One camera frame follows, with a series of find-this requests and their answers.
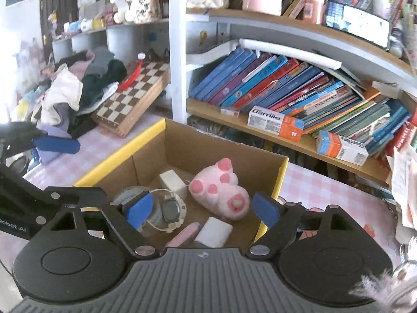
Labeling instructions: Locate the clear packing tape roll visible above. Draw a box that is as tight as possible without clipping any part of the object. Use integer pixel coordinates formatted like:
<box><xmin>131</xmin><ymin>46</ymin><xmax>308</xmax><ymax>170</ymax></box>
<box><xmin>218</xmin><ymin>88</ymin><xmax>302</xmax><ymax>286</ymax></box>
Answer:
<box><xmin>110</xmin><ymin>186</ymin><xmax>155</xmax><ymax>230</ymax></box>

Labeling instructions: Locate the cream wrist watch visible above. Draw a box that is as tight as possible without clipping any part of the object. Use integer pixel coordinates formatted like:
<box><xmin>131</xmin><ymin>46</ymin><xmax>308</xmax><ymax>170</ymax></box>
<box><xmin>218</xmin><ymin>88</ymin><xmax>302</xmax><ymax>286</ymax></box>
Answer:
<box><xmin>143</xmin><ymin>189</ymin><xmax>187</xmax><ymax>233</ymax></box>

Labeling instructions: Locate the small white charger cube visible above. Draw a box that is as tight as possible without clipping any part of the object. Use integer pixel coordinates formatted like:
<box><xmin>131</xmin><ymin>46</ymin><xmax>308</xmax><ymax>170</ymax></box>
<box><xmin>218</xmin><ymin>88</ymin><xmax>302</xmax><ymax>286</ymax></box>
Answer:
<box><xmin>159</xmin><ymin>170</ymin><xmax>187</xmax><ymax>200</ymax></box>

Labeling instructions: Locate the pink utility knife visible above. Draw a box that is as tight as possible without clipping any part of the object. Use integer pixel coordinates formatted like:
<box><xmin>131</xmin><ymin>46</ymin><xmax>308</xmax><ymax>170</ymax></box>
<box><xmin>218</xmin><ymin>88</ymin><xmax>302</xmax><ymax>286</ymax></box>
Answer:
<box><xmin>165</xmin><ymin>222</ymin><xmax>201</xmax><ymax>248</ymax></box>

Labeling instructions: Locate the white power adapter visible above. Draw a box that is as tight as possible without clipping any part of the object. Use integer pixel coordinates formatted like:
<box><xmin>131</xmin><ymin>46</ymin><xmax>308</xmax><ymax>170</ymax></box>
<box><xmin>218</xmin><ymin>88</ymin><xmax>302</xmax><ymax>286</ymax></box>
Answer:
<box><xmin>194</xmin><ymin>217</ymin><xmax>233</xmax><ymax>248</ymax></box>

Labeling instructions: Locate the pink plush pig toy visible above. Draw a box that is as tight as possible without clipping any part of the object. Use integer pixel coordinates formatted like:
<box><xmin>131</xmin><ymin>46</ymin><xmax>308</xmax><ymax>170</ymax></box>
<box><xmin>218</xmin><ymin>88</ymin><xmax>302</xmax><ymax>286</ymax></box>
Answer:
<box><xmin>188</xmin><ymin>158</ymin><xmax>250</xmax><ymax>220</ymax></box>

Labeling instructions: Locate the pile of clothes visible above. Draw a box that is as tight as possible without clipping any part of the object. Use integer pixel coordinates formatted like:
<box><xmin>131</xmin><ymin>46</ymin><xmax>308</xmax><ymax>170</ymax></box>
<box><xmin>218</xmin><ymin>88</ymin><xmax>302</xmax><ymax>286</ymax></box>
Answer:
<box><xmin>17</xmin><ymin>46</ymin><xmax>129</xmax><ymax>165</ymax></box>

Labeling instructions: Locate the yellow cardboard box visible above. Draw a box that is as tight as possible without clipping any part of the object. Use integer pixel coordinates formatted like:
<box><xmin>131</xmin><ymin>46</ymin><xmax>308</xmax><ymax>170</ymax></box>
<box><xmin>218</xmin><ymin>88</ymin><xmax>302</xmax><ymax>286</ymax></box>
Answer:
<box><xmin>73</xmin><ymin>117</ymin><xmax>290</xmax><ymax>245</ymax></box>

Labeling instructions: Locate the white orange medicine box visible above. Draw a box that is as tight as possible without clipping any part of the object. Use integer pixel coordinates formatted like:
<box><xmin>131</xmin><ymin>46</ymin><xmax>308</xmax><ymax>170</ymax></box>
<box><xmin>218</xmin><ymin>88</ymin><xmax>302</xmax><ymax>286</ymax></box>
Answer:
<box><xmin>247</xmin><ymin>106</ymin><xmax>304</xmax><ymax>143</ymax></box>

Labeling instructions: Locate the row of leaning books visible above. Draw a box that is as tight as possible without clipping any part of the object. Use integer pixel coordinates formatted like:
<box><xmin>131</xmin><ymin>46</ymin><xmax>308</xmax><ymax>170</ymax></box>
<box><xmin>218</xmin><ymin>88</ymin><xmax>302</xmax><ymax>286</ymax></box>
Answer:
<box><xmin>189</xmin><ymin>47</ymin><xmax>411</xmax><ymax>155</ymax></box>

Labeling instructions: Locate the red tassel ornament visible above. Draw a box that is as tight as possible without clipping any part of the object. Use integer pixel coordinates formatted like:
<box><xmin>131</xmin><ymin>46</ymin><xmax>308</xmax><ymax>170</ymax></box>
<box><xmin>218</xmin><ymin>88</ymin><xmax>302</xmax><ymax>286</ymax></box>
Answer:
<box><xmin>117</xmin><ymin>52</ymin><xmax>146</xmax><ymax>92</ymax></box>

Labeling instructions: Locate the stack of papers and books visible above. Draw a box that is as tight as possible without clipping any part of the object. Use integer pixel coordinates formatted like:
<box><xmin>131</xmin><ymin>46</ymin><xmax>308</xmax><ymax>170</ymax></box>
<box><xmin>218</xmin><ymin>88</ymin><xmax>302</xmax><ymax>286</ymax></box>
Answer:
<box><xmin>387</xmin><ymin>144</ymin><xmax>417</xmax><ymax>244</ymax></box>

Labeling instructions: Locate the wooden chess board box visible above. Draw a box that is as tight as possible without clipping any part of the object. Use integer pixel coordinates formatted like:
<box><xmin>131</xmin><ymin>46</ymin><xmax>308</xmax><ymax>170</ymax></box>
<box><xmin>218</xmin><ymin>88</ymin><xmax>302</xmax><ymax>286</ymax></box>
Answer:
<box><xmin>92</xmin><ymin>62</ymin><xmax>170</xmax><ymax>138</ymax></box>

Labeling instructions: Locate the smartphone on shelf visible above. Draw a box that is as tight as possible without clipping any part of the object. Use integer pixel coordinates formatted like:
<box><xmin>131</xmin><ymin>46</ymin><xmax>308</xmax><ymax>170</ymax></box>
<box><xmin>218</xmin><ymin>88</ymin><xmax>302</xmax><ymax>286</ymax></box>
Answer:
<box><xmin>324</xmin><ymin>0</ymin><xmax>391</xmax><ymax>50</ymax></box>

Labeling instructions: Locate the white shelf post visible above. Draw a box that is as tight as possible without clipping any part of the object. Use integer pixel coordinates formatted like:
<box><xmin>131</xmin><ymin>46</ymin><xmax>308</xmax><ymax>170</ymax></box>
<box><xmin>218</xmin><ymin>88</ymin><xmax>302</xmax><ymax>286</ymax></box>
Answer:
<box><xmin>169</xmin><ymin>0</ymin><xmax>187</xmax><ymax>124</ymax></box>

